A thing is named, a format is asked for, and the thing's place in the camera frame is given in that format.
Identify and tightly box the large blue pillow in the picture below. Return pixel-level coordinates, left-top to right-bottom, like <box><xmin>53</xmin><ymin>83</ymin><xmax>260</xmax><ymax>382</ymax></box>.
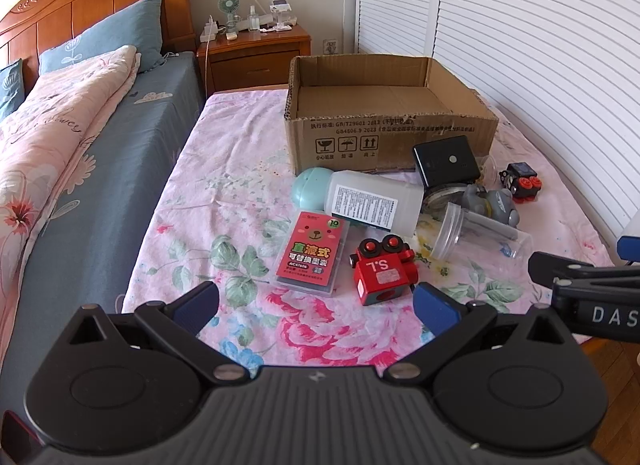
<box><xmin>39</xmin><ymin>0</ymin><xmax>166</xmax><ymax>75</ymax></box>

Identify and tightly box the round silver object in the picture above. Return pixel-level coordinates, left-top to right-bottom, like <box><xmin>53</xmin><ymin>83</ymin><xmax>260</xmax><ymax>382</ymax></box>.
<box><xmin>422</xmin><ymin>184</ymin><xmax>471</xmax><ymax>212</ymax></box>

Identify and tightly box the red refill packet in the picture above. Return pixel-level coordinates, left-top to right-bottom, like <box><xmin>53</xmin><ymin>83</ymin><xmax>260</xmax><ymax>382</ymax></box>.
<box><xmin>275</xmin><ymin>211</ymin><xmax>353</xmax><ymax>300</ymax></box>

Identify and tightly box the grey toy figure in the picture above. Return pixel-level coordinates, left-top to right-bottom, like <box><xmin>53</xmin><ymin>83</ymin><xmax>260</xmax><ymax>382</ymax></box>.
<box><xmin>462</xmin><ymin>184</ymin><xmax>521</xmax><ymax>231</ymax></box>

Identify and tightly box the white bottle with teal cap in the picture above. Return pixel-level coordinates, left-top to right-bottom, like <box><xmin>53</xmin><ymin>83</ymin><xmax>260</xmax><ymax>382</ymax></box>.
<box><xmin>292</xmin><ymin>168</ymin><xmax>426</xmax><ymax>238</ymax></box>

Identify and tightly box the small clear cup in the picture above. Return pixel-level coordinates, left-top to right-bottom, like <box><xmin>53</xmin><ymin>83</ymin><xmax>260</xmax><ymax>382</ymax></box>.
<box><xmin>475</xmin><ymin>155</ymin><xmax>498</xmax><ymax>183</ymax></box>

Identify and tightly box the wooden headboard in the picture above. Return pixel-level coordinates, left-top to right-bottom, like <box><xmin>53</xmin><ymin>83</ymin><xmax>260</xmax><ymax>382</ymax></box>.
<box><xmin>0</xmin><ymin>0</ymin><xmax>197</xmax><ymax>91</ymax></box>

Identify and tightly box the black and red toy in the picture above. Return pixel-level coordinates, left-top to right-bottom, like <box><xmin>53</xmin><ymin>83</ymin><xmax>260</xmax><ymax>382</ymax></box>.
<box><xmin>499</xmin><ymin>162</ymin><xmax>543</xmax><ymax>202</ymax></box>

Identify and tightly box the blue bed sheet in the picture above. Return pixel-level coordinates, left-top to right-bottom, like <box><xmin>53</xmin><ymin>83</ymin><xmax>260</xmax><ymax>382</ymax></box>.
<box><xmin>0</xmin><ymin>51</ymin><xmax>206</xmax><ymax>426</ymax></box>

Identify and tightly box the pink floral quilt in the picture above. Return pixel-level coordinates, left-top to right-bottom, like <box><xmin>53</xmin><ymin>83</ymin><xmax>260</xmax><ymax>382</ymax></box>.
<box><xmin>0</xmin><ymin>45</ymin><xmax>141</xmax><ymax>361</ymax></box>

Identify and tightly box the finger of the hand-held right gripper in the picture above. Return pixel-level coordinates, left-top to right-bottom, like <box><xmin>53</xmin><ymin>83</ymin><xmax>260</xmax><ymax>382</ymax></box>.
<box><xmin>616</xmin><ymin>234</ymin><xmax>640</xmax><ymax>263</ymax></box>
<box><xmin>528</xmin><ymin>251</ymin><xmax>640</xmax><ymax>292</ymax></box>

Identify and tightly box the clear plastic jar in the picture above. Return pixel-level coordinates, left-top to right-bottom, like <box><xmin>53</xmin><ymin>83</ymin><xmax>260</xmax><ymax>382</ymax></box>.
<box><xmin>430</xmin><ymin>202</ymin><xmax>533</xmax><ymax>263</ymax></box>

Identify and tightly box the small green desk fan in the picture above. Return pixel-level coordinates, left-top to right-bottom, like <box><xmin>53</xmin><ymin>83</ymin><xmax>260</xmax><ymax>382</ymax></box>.
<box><xmin>217</xmin><ymin>0</ymin><xmax>242</xmax><ymax>28</ymax></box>

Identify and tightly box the wide white louvered door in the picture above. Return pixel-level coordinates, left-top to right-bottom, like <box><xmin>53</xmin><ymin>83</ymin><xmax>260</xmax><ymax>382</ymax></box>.
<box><xmin>432</xmin><ymin>0</ymin><xmax>640</xmax><ymax>246</ymax></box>

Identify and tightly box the brown cardboard box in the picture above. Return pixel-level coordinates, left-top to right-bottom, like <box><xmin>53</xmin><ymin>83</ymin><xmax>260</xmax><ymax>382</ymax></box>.
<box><xmin>284</xmin><ymin>55</ymin><xmax>500</xmax><ymax>177</ymax></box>

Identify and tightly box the black square case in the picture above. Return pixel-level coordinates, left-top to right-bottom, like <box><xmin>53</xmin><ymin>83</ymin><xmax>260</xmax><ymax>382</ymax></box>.
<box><xmin>412</xmin><ymin>135</ymin><xmax>482</xmax><ymax>191</ymax></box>

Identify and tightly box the wooden nightstand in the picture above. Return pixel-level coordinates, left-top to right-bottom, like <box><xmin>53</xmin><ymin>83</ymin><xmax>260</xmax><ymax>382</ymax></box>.
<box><xmin>196</xmin><ymin>22</ymin><xmax>313</xmax><ymax>93</ymax></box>

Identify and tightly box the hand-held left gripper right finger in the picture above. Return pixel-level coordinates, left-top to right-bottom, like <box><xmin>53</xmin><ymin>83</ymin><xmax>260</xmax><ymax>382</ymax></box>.
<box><xmin>383</xmin><ymin>282</ymin><xmax>571</xmax><ymax>386</ymax></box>

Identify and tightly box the white desk device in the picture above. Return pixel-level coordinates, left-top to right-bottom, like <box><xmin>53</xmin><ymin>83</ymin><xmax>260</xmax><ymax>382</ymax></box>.
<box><xmin>268</xmin><ymin>0</ymin><xmax>294</xmax><ymax>29</ymax></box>

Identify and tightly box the red toy train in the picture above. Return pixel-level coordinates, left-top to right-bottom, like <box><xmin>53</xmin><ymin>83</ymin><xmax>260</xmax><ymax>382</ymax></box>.
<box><xmin>348</xmin><ymin>235</ymin><xmax>420</xmax><ymax>307</ymax></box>

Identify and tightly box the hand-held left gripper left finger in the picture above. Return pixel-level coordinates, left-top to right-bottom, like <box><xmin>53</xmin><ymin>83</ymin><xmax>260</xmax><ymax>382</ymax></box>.
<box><xmin>69</xmin><ymin>281</ymin><xmax>251</xmax><ymax>387</ymax></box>

